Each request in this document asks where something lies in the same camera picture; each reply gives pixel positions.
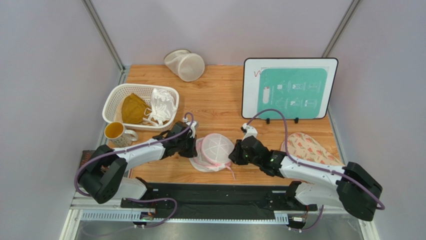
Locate white mesh laundry bag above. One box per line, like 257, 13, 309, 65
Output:
189, 133, 236, 180

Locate white bra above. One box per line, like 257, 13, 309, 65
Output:
143, 88, 178, 127

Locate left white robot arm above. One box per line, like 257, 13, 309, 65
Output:
74, 121, 198, 204

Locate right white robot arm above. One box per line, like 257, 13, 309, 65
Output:
229, 136, 384, 222

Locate beige mesh laundry bag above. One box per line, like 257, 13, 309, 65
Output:
163, 49, 206, 82

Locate floral pink cloth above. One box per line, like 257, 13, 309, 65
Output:
280, 132, 344, 166

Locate white plastic basket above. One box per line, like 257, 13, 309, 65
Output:
102, 83, 180, 132

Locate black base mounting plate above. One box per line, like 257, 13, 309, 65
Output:
120, 182, 318, 218

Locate mustard yellow cloth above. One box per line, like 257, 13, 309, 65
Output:
121, 93, 152, 125

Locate patterned ceramic mug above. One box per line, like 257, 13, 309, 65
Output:
104, 121, 139, 148

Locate whiteboard with teal sheet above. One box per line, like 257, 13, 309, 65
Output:
241, 57, 339, 120

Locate dark brown book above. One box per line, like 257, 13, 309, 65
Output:
79, 150, 95, 169

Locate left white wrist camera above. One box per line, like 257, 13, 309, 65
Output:
182, 112, 199, 139

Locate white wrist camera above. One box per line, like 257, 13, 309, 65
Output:
182, 112, 199, 139
241, 123, 258, 140

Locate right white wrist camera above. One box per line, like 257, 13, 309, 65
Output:
241, 123, 258, 140

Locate aluminium slotted rail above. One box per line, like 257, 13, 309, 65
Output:
70, 193, 289, 225

